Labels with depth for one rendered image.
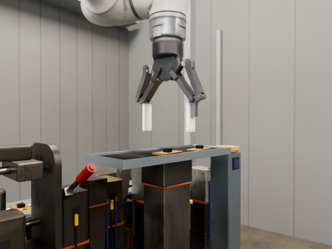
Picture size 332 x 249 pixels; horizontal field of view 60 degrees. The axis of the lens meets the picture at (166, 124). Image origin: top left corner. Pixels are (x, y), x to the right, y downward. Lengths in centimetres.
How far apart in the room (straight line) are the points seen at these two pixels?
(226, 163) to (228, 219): 17
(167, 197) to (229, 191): 27
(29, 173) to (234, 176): 57
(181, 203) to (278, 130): 205
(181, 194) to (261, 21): 234
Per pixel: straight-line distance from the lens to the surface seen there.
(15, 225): 56
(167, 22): 69
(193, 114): 65
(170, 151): 70
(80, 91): 324
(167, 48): 68
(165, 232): 70
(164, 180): 66
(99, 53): 346
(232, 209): 92
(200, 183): 108
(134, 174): 92
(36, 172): 63
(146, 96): 73
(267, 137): 273
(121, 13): 76
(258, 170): 279
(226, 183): 89
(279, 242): 147
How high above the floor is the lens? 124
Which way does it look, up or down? 1 degrees down
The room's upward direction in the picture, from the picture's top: straight up
